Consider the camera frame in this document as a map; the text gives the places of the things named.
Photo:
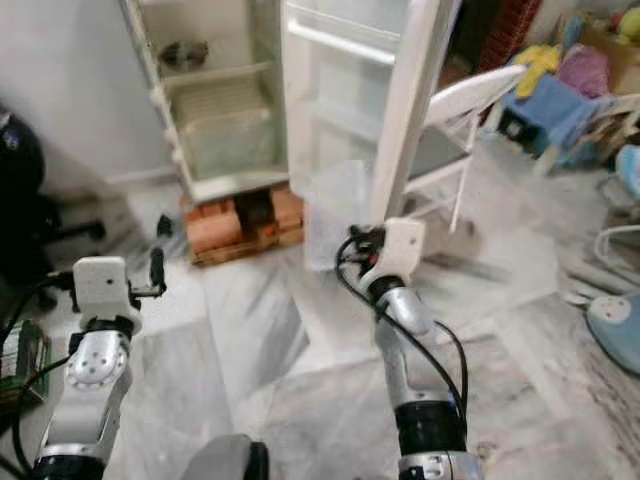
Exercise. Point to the yellow cloth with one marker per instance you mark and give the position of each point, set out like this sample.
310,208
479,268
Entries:
538,62

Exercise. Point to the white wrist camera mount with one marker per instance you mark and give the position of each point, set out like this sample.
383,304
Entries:
403,248
102,290

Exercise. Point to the silver grey fridge cabinet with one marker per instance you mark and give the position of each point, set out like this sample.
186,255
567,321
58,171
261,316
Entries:
220,100

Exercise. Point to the red tiled pillar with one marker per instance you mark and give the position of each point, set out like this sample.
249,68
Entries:
510,25

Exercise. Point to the wooden pallet board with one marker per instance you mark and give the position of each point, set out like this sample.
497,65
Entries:
250,248

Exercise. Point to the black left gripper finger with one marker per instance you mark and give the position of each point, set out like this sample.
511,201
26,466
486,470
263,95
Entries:
157,264

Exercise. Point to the grey robot left leg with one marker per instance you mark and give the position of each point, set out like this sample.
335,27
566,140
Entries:
225,460

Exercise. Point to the red brick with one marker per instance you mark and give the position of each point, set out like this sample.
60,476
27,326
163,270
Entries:
285,210
215,228

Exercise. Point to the clear fridge crisper drawer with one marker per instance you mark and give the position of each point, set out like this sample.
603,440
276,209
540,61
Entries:
230,145

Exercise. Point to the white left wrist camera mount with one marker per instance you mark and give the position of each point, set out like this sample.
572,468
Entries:
102,290

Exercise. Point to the green carton box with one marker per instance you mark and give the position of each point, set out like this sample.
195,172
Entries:
25,360

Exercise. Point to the fridge door with green sticker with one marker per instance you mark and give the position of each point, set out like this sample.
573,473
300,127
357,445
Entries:
350,100

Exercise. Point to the brown cardboard box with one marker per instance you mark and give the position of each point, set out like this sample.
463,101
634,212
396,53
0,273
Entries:
625,65

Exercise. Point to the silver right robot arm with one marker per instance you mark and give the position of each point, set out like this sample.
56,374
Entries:
425,370

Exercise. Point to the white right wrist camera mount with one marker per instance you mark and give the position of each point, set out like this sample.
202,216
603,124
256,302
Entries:
403,248

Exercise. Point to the pale blue round toy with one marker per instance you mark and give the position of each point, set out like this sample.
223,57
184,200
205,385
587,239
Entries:
615,330

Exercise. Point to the pale blue baby bouncer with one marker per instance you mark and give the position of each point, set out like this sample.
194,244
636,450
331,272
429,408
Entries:
630,165

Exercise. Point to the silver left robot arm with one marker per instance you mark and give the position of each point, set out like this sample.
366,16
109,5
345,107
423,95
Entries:
95,380

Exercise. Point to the pink cloth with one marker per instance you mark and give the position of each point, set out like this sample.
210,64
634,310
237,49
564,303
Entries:
585,72

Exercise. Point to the white grey folding chair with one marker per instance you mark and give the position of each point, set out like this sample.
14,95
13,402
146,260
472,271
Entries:
480,90

